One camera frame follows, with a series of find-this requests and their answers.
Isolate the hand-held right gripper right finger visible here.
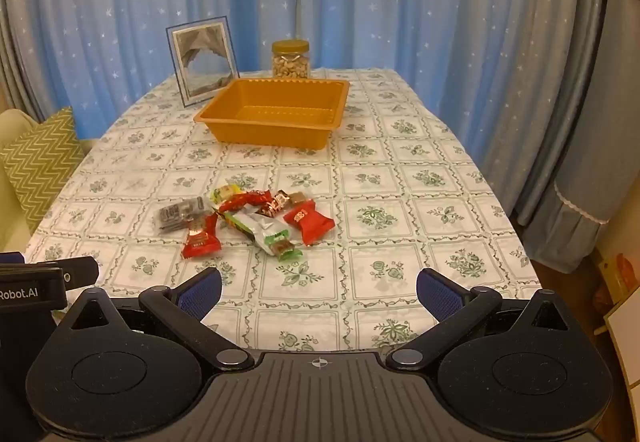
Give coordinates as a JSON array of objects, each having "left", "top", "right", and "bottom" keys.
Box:
[{"left": 385, "top": 267, "right": 573, "bottom": 370}]

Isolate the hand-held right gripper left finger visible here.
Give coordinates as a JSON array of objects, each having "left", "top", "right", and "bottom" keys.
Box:
[{"left": 65, "top": 267, "right": 256, "bottom": 371}]

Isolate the red snack packet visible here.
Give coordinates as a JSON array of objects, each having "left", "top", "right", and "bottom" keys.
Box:
[
  {"left": 181, "top": 213, "right": 222, "bottom": 259},
  {"left": 283, "top": 200, "right": 336, "bottom": 247}
]

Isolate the dark grey snack packet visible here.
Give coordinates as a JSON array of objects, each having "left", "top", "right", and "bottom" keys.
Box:
[{"left": 159, "top": 197, "right": 216, "bottom": 237}]

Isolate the silver green snack packet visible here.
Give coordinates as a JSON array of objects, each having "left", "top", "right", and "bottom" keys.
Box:
[{"left": 222, "top": 209, "right": 303, "bottom": 262}]

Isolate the long red snack wrapper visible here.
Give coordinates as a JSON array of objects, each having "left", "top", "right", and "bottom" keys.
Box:
[{"left": 218, "top": 190, "right": 273, "bottom": 215}]

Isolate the yellow green snack packet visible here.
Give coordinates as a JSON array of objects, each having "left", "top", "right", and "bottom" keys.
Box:
[{"left": 210, "top": 184, "right": 246, "bottom": 205}]

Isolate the brown red candy wrapper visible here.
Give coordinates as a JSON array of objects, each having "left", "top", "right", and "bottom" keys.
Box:
[{"left": 257, "top": 190, "right": 308, "bottom": 218}]

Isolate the orange plastic tray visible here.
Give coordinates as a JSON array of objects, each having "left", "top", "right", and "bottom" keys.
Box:
[{"left": 194, "top": 78, "right": 351, "bottom": 152}]

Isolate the floral checked tablecloth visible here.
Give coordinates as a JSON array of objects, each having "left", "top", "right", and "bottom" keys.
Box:
[{"left": 22, "top": 68, "right": 543, "bottom": 353}]

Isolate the green zigzag cushion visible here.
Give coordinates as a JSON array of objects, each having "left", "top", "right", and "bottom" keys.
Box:
[{"left": 0, "top": 106, "right": 86, "bottom": 235}]

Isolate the orange printed carton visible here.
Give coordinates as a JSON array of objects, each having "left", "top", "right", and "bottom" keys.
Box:
[{"left": 592, "top": 249, "right": 640, "bottom": 318}]

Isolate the grey lace-trimmed cloth cover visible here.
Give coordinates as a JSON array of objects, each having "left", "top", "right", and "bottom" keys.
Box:
[{"left": 515, "top": 0, "right": 640, "bottom": 273}]

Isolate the cashew jar with gold lid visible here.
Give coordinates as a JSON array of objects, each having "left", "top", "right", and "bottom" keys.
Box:
[{"left": 271, "top": 40, "right": 312, "bottom": 80}]

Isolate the glass picture frame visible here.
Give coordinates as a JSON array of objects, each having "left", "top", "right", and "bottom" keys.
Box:
[{"left": 166, "top": 16, "right": 241, "bottom": 109}]

